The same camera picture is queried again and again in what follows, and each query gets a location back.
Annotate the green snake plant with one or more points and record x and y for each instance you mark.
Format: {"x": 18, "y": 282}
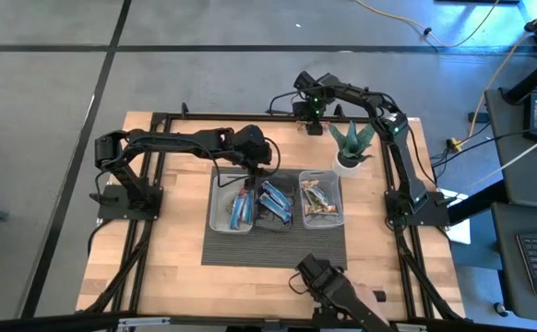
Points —
{"x": 351, "y": 143}

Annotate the yellow plug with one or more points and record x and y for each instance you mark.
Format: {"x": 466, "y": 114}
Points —
{"x": 454, "y": 145}

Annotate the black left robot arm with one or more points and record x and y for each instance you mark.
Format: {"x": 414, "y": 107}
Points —
{"x": 181, "y": 138}

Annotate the blue snack packets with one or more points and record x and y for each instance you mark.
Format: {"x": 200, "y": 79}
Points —
{"x": 273, "y": 226}

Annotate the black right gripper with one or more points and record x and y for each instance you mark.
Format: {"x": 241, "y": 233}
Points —
{"x": 309, "y": 110}

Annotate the dark grey woven mat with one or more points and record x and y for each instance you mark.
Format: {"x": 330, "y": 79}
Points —
{"x": 273, "y": 249}

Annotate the black desk leg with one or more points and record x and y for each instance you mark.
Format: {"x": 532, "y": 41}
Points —
{"x": 533, "y": 78}

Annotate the white plastic bin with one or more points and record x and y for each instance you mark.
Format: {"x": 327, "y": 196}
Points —
{"x": 220, "y": 221}

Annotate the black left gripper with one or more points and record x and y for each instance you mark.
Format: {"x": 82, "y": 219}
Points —
{"x": 257, "y": 163}

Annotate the blue granola bar red end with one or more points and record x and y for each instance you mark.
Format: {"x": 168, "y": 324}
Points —
{"x": 249, "y": 207}

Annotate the clear plastic bin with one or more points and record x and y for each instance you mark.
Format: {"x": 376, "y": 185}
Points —
{"x": 324, "y": 221}

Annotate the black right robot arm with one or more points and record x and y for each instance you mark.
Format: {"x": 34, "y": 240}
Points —
{"x": 404, "y": 166}

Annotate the black castor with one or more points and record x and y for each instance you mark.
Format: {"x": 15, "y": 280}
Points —
{"x": 501, "y": 309}

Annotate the white plant pot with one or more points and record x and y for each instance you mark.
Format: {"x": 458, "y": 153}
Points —
{"x": 342, "y": 169}

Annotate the white paper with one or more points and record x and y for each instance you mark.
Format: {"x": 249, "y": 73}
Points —
{"x": 460, "y": 233}

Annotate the dark desk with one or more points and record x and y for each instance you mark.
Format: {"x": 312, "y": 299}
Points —
{"x": 508, "y": 276}
{"x": 504, "y": 175}

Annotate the black clamp with camera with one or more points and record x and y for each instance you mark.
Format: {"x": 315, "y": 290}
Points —
{"x": 319, "y": 274}

